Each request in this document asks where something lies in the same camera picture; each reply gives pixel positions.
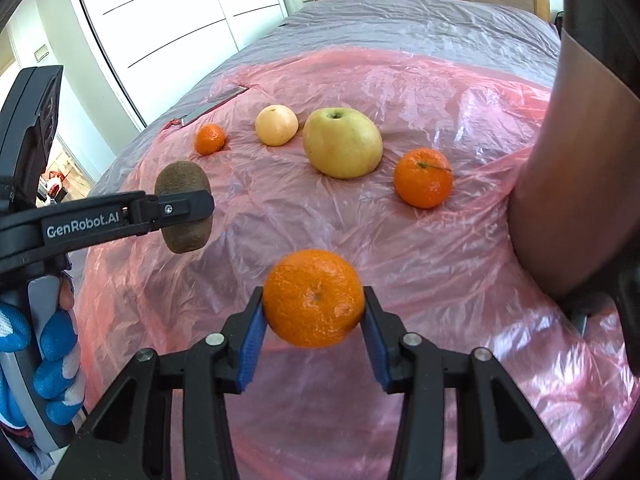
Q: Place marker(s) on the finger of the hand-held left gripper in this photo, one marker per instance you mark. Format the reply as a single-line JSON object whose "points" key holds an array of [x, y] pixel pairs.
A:
{"points": [[185, 207]]}

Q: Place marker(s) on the mandarin with green stem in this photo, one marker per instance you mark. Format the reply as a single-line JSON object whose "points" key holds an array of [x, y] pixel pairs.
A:
{"points": [[423, 178]]}

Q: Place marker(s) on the brown kiwi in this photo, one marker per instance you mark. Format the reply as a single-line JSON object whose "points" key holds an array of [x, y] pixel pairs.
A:
{"points": [[180, 177]]}

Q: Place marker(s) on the person's left hand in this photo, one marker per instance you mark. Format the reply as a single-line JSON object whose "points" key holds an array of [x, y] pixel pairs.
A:
{"points": [[57, 340]]}

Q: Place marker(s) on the large yellow apple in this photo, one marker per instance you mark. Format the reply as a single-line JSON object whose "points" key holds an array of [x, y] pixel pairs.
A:
{"points": [[343, 144]]}

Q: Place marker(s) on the white wardrobe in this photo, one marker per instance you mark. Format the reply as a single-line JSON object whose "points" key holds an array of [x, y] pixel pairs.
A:
{"points": [[175, 20]]}

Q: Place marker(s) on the pink plastic sheet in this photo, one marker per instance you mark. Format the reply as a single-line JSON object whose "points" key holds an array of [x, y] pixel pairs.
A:
{"points": [[350, 240]]}

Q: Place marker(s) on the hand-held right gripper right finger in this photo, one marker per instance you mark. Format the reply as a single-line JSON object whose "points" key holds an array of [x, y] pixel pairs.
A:
{"points": [[376, 345]]}

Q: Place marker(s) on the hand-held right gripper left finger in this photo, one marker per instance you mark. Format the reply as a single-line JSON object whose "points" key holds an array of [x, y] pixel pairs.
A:
{"points": [[248, 345]]}

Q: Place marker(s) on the pale yellow orange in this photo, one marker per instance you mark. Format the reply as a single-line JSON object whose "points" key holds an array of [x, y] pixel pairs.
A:
{"points": [[276, 126]]}

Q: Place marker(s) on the orange mandarin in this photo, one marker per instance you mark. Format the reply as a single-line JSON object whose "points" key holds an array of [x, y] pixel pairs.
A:
{"points": [[314, 300]]}

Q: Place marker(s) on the small mandarin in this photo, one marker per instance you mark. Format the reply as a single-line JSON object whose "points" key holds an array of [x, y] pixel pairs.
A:
{"points": [[210, 140]]}

